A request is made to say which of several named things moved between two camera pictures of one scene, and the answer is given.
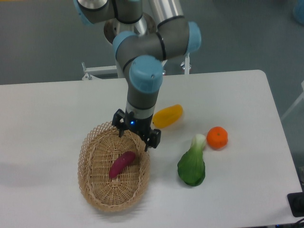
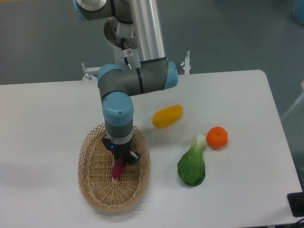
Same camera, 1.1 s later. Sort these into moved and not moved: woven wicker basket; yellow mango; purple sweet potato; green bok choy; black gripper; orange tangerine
Moved: black gripper; purple sweet potato
Not moved: green bok choy; orange tangerine; woven wicker basket; yellow mango
